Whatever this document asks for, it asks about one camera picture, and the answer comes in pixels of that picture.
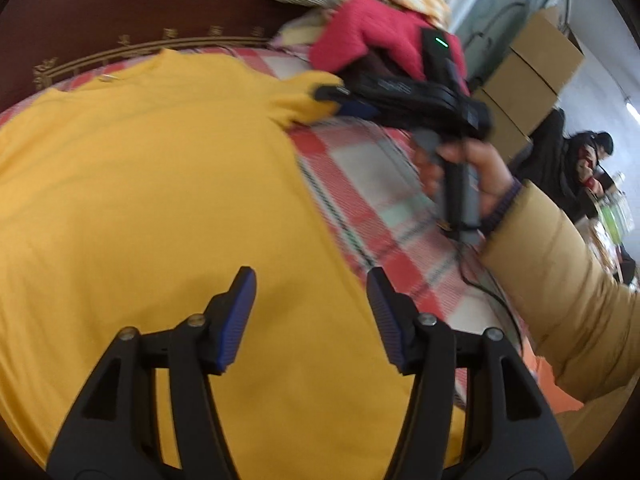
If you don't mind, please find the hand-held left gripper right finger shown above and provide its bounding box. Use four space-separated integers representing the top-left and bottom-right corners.
366 266 573 480

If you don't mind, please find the red plaid blanket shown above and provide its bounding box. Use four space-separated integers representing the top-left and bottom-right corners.
0 42 526 361

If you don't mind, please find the person's right forearm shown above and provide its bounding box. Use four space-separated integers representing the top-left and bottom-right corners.
480 179 640 403

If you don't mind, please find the black jacket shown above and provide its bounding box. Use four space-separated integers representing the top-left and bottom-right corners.
512 109 586 221

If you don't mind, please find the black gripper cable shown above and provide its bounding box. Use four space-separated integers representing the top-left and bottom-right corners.
457 240 523 353

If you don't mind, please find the person's right hand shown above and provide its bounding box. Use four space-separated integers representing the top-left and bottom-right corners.
411 137 523 233

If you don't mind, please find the dark brown garment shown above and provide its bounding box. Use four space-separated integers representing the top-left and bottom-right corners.
345 50 401 81

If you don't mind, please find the pink sweater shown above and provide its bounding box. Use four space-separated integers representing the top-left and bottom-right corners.
309 0 471 96

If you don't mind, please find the dark brown headboard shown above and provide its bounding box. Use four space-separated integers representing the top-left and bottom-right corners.
0 0 321 111

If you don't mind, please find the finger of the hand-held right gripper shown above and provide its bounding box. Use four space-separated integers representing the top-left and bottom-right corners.
335 100 383 121
312 84 353 104

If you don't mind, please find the cream folded cloth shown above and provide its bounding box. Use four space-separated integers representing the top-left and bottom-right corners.
272 7 336 51

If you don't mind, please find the yellow shirt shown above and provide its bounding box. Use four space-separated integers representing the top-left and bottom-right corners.
0 49 468 471

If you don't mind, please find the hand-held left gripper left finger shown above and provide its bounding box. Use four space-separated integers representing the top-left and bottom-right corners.
46 266 258 480

